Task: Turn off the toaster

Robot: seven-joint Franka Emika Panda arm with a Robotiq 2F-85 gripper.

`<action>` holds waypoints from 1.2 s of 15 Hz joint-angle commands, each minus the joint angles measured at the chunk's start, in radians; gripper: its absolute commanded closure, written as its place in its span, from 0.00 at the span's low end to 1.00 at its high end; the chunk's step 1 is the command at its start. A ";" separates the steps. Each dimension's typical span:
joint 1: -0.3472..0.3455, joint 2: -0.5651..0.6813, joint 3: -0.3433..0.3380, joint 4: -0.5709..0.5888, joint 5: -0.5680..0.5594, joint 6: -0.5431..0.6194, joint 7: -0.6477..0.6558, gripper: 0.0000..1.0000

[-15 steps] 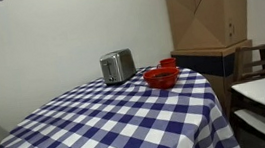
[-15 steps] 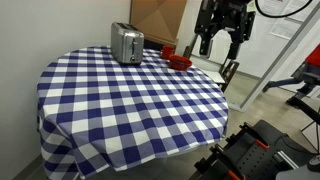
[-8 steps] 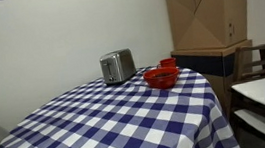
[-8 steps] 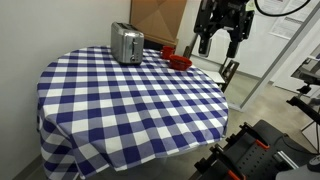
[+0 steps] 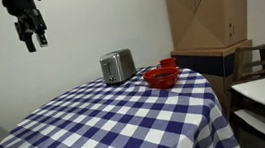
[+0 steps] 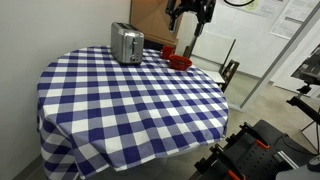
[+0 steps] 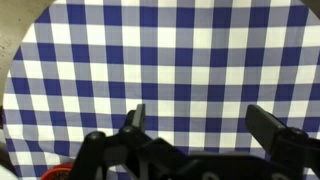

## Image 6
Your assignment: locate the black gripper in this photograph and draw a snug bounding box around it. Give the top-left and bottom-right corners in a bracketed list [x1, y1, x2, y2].
[165, 0, 217, 39]

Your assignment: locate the silver metal toaster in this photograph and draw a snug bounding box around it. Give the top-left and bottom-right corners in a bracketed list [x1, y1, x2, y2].
[110, 21, 145, 66]

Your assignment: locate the red mug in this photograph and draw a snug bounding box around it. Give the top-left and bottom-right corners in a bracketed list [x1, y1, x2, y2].
[159, 45, 176, 61]

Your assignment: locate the white folding chair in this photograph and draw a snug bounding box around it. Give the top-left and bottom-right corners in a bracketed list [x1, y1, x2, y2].
[175, 12, 237, 85]

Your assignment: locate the brown cardboard box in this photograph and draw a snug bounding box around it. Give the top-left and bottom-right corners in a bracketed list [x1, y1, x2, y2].
[129, 0, 183, 47]

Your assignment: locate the red bowl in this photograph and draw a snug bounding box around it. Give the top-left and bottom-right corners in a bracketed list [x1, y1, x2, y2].
[168, 54, 193, 71]

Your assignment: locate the white poster with green circle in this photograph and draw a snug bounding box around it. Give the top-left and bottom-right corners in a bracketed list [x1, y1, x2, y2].
[222, 0, 290, 15]

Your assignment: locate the grey metal pole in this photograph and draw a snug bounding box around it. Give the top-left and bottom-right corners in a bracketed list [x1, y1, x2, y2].
[237, 2, 320, 113]

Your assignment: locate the blue white checked tablecloth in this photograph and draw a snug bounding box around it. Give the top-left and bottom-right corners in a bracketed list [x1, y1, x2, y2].
[35, 45, 230, 180]

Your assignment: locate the black cart with orange clamps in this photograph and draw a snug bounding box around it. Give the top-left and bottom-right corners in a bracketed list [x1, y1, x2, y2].
[194, 119, 320, 180]

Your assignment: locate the black cable loop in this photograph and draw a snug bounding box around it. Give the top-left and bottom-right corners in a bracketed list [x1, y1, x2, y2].
[222, 0, 256, 8]

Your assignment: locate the black chair frame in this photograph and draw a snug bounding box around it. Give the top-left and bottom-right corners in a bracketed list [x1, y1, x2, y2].
[218, 59, 241, 93]

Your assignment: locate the white wall poster with text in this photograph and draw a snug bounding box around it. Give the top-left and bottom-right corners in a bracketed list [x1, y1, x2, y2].
[268, 0, 320, 40]

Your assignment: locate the black camera tripod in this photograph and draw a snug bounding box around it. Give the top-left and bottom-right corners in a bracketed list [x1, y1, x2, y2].
[286, 82, 320, 154]

